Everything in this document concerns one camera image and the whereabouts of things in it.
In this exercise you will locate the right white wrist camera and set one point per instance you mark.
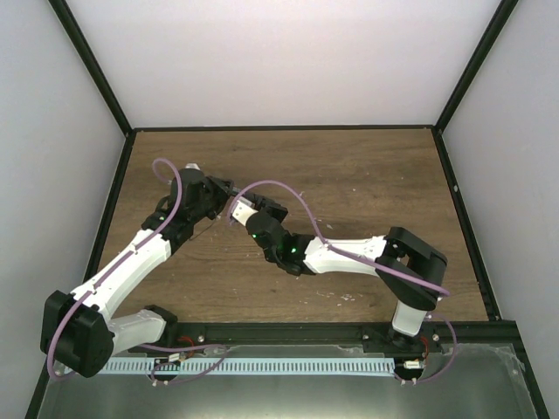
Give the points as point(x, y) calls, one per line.
point(242, 210)

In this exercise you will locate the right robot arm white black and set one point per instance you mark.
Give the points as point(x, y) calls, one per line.
point(411, 268)

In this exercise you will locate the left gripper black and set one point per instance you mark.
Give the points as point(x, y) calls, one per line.
point(223, 192)

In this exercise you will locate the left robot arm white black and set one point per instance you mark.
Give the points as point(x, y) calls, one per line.
point(79, 329)

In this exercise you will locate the light blue slotted cable duct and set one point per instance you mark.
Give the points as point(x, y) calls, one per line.
point(375, 367)

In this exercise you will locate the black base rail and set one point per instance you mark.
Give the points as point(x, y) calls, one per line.
point(373, 336)

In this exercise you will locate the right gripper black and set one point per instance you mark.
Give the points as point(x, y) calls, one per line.
point(262, 204)

